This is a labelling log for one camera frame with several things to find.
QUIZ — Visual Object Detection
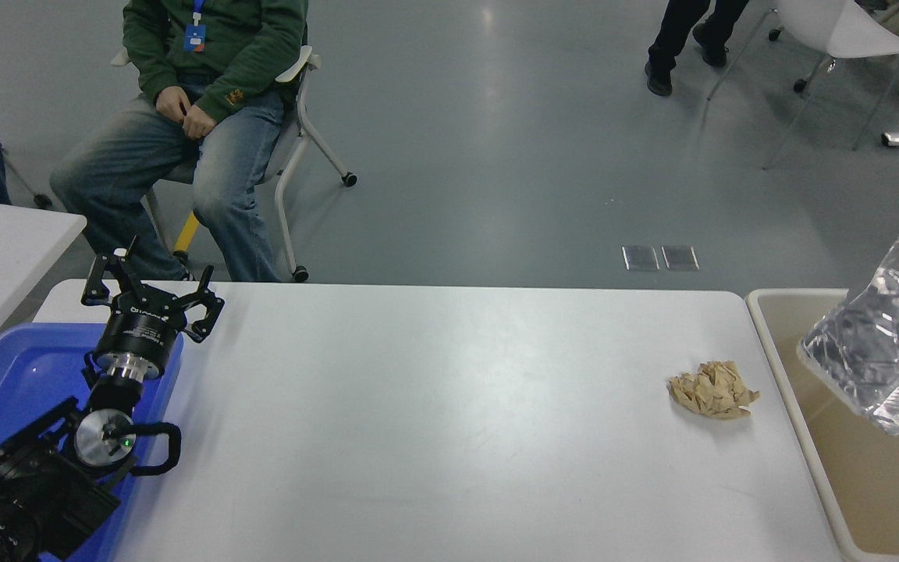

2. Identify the white office chair on casters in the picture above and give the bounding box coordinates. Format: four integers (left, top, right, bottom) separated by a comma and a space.
111, 44, 358, 283

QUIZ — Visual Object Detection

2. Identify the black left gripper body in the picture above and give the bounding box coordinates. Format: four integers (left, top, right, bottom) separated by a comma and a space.
93, 297, 185, 369

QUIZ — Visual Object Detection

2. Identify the tan paper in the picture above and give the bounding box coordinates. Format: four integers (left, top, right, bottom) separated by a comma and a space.
668, 361, 761, 421

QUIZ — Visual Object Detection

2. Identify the white shell chair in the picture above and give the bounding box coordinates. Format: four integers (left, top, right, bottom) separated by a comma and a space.
707, 0, 899, 170

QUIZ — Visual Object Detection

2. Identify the blue id badge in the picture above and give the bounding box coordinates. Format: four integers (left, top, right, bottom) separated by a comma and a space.
183, 0, 208, 53

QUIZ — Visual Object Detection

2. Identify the yellow strip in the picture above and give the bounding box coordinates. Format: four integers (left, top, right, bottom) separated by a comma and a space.
172, 212, 200, 258

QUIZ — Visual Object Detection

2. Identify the person's left hand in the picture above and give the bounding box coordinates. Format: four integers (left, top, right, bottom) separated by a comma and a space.
182, 104, 217, 140

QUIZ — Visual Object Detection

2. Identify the person's right hand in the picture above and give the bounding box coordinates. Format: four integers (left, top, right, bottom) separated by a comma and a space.
155, 84, 191, 120

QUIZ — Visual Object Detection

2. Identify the silver floor outlet plate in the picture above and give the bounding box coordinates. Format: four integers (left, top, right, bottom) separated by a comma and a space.
661, 244, 700, 271
622, 245, 660, 272

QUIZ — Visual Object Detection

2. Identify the large pale plastic bin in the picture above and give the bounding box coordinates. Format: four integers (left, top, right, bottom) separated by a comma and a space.
744, 287, 899, 562

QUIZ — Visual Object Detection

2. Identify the grey chair leg with caster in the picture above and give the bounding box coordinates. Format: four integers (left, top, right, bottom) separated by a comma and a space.
3, 152, 53, 210

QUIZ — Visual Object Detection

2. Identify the blue plastic tray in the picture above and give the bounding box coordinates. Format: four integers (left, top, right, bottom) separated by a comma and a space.
0, 324, 183, 562

